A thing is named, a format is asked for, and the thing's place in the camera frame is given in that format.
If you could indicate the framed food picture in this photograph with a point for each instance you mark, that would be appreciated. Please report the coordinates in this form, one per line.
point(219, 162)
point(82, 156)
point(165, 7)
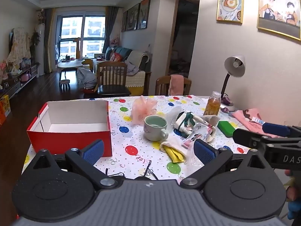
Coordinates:
point(230, 4)

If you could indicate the pink plush toy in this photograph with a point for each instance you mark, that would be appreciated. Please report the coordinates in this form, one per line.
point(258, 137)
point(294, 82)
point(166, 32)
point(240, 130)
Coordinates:
point(115, 40)

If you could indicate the pink printed packet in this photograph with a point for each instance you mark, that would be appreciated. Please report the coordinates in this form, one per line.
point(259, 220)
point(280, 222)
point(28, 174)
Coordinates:
point(199, 133)

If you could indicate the amber drink bottle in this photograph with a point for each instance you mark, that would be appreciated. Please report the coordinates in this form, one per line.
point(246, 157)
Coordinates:
point(212, 104)

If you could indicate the hanging floral cloth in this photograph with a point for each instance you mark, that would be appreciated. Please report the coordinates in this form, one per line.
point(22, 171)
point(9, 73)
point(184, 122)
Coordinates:
point(17, 47)

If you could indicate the pink towel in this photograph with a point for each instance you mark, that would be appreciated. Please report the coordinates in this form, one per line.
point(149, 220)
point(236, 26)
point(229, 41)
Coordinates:
point(176, 84)

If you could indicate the pink printed cloth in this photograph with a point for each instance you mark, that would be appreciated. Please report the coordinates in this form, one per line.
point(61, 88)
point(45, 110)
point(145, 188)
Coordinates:
point(249, 120)

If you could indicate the balloon print tablecloth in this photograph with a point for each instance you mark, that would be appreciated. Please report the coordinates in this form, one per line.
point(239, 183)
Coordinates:
point(131, 143)

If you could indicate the grey yellow curtain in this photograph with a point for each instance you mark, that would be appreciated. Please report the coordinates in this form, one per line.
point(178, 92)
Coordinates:
point(49, 40)

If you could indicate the small wooden stool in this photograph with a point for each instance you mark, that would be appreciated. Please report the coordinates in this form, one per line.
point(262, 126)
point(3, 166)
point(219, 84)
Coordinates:
point(64, 82)

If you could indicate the large dark framed picture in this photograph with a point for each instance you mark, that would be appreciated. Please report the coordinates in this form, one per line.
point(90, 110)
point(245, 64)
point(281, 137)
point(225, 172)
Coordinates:
point(144, 14)

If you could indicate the wooden chair black seat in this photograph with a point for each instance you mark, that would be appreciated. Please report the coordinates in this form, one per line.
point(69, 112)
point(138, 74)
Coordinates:
point(112, 80)

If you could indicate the wooden dining chair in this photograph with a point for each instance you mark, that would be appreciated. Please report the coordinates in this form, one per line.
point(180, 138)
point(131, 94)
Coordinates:
point(162, 86)

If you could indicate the green sponge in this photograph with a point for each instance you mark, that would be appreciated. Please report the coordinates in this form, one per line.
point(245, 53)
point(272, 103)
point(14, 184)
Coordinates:
point(226, 128)

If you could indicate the white desk lamp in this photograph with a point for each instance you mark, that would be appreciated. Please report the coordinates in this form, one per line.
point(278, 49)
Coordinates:
point(234, 63)

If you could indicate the green white printed packet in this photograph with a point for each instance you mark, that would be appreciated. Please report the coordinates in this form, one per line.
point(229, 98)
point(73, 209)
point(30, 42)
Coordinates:
point(185, 121)

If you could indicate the wall poster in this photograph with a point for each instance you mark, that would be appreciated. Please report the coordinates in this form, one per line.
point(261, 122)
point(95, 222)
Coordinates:
point(279, 7)

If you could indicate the cream sofa blanket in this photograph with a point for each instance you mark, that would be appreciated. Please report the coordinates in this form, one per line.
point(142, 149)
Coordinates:
point(138, 57)

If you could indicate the pink flower bouquet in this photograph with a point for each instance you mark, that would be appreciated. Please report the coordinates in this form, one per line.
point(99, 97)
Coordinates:
point(4, 68)

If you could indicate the white standing air conditioner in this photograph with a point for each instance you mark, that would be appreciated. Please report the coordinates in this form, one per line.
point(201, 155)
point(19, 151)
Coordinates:
point(40, 51)

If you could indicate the dark low cabinet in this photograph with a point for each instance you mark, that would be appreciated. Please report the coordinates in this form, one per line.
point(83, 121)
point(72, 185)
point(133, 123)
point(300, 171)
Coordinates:
point(14, 86)

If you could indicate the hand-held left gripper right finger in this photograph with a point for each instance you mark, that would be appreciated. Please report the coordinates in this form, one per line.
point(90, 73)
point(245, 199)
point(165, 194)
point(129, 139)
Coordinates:
point(205, 151)

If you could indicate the red sofa pillow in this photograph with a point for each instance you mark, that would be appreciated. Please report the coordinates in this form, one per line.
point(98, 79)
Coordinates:
point(116, 57)

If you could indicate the yellow printed carton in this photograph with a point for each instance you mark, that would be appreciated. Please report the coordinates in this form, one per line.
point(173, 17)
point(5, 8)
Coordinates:
point(4, 108)

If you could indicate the round wooden coffee table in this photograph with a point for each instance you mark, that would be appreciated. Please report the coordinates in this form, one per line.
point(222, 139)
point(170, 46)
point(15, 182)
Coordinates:
point(70, 64)

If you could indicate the clear plastic bag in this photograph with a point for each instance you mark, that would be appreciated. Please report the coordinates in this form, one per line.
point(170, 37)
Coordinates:
point(172, 116)

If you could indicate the yellow cloth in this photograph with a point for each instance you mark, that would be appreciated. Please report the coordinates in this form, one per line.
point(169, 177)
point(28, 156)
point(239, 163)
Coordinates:
point(174, 155)

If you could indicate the person's right hand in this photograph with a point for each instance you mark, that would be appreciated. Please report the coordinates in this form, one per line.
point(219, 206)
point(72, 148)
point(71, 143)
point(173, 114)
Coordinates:
point(294, 193)

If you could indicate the white cloth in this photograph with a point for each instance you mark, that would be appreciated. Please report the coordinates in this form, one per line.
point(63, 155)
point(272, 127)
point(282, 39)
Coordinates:
point(174, 143)

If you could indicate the medium dark framed picture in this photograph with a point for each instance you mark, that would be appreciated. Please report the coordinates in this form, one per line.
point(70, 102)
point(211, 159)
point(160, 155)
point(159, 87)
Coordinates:
point(132, 17)

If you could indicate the pink bath pouf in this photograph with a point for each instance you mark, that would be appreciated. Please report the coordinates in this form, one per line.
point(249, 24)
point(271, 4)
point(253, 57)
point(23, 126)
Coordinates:
point(143, 109)

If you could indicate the crumpled white wrapper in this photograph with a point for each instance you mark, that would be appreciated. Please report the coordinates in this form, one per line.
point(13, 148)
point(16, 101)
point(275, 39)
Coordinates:
point(210, 119)

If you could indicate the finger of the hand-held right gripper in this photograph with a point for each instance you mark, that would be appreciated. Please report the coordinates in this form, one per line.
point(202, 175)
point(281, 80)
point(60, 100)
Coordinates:
point(249, 139)
point(275, 129)

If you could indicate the large window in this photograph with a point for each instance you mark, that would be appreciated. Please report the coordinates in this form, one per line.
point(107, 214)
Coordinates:
point(77, 33)

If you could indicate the grey bean bag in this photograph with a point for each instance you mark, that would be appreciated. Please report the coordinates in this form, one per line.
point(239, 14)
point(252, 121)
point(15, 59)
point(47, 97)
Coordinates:
point(85, 77)

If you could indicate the small dark framed picture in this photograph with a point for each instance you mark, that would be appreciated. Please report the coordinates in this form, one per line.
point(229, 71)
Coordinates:
point(124, 21)

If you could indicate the grey clothes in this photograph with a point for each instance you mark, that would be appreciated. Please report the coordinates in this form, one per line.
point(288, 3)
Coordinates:
point(131, 67)

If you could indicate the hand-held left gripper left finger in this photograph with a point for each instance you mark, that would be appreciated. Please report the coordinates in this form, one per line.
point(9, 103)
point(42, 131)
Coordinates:
point(94, 151)

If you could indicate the red cardboard box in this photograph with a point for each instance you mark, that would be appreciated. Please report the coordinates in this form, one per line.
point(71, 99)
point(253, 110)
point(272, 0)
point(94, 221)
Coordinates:
point(68, 141)

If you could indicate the green white mug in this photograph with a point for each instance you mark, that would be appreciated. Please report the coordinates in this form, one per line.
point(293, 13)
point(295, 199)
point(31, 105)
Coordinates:
point(154, 129)

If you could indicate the clear plastic wrapper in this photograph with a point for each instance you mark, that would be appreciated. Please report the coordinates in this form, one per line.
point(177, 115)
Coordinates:
point(191, 160)

